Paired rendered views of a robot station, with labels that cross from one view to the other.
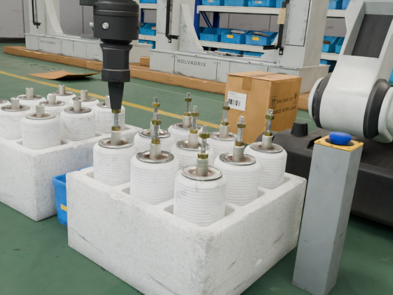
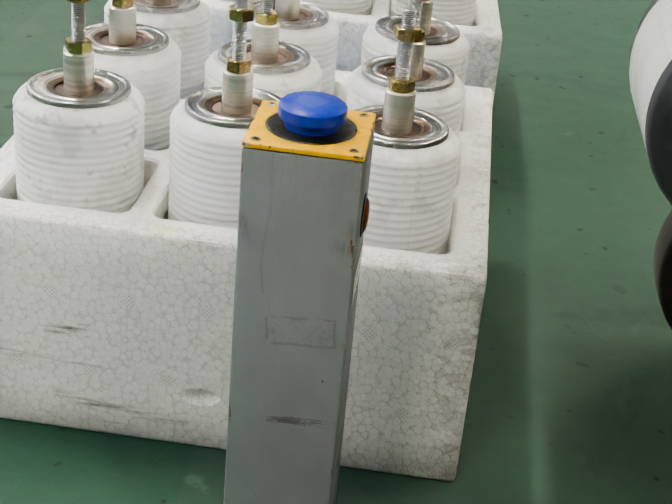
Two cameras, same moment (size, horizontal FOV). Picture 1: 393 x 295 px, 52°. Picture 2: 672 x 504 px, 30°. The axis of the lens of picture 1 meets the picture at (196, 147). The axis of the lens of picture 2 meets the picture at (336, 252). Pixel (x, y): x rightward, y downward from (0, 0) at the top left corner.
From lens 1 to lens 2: 93 cm
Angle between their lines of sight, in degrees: 53
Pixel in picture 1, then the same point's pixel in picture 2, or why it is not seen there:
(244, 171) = (184, 133)
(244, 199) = (188, 210)
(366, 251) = not seen: outside the picture
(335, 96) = (649, 33)
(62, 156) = (223, 27)
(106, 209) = not seen: hidden behind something
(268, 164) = not seen: hidden behind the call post
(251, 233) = (145, 293)
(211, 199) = (33, 145)
